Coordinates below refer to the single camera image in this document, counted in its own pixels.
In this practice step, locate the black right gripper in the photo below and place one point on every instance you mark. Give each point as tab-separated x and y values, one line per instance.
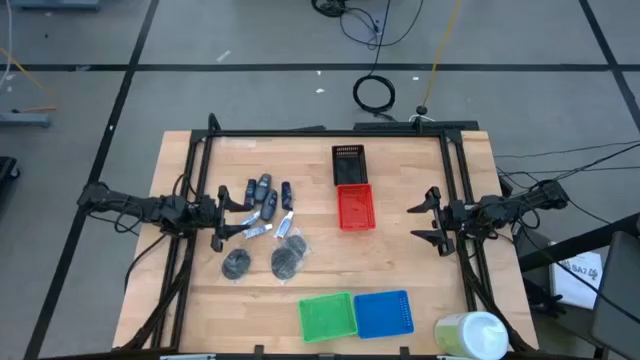
457	217

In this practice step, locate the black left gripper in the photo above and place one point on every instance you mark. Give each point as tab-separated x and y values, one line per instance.
205	216

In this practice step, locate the navy blue travel bottle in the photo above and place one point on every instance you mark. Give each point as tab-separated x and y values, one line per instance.
286	195
249	192

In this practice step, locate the dark grey travel bottle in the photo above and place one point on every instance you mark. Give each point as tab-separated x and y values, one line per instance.
263	187
269	206

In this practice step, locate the black pad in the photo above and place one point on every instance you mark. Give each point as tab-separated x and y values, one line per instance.
236	263
284	263
296	244

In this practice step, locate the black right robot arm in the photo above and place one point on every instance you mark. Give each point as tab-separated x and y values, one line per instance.
525	200

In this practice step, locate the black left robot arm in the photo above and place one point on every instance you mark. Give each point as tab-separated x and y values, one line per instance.
145	207

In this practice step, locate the clear tape strip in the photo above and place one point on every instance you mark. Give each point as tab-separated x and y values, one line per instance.
238	142

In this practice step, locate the red plastic basket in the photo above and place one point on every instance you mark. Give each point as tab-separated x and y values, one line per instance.
356	207

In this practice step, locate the black plastic basket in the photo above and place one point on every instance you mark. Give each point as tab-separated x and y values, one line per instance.
350	172

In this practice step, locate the blue plastic basket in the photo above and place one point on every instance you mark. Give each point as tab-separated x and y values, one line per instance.
383	314

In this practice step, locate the black bar behind table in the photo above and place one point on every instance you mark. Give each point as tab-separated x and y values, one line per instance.
390	126

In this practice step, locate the black round floor puck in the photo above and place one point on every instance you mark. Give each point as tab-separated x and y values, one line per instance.
423	110

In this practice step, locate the green canister with white lid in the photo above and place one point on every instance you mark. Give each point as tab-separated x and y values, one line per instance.
475	337

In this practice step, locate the black caster foot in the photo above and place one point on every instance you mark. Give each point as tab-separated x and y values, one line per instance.
547	306

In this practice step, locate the black metal beam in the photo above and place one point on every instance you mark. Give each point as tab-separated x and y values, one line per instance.
575	246

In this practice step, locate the green plastic basket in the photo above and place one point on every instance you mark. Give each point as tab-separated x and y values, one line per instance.
327	317

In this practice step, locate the white printed cardboard box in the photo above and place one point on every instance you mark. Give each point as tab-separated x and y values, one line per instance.
580	287

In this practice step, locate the dark grey desk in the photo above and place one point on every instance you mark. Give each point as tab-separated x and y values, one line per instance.
620	295

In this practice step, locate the black floor object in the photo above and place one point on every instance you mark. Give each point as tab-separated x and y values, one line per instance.
7	169

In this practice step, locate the grey metal base bar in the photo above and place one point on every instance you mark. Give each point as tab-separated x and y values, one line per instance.
25	120

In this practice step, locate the grey floor platform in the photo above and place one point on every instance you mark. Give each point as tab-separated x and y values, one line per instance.
55	4

